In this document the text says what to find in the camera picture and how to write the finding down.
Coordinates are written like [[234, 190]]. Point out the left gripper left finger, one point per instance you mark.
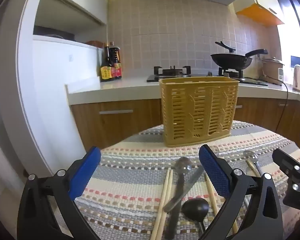
[[36, 219]]

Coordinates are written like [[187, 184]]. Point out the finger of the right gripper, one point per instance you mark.
[[285, 162]]

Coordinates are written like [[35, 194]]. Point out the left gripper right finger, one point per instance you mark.
[[263, 217]]

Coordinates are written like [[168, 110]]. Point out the small metal spoon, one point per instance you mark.
[[253, 157]]

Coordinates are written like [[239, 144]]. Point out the black ladle spoon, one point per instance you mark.
[[196, 209]]

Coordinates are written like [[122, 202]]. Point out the metal spoon black handle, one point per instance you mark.
[[182, 167]]

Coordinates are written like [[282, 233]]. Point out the white kitchen countertop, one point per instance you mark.
[[136, 88]]

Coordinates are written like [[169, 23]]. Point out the white electric kettle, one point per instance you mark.
[[296, 78]]

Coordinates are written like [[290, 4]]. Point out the beige rice cooker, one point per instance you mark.
[[272, 71]]

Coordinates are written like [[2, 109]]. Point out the striped woven placemat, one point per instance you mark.
[[122, 198]]

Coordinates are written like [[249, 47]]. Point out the white refrigerator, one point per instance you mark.
[[64, 44]]

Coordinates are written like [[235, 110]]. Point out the black wok pan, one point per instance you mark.
[[235, 61]]

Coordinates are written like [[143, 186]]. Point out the yellow plastic utensil basket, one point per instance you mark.
[[197, 109]]

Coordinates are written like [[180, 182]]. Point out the wooden base cabinets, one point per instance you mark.
[[107, 123]]

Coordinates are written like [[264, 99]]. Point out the black gas stove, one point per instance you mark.
[[173, 72]]

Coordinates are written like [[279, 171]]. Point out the soy sauce bottle yellow label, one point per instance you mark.
[[107, 70]]

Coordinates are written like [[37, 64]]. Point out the sauce bottle red label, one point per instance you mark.
[[115, 60]]

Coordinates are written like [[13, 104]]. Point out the black spatula handle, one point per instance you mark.
[[230, 49]]

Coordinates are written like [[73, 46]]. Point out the orange wall cabinet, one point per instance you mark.
[[265, 12]]

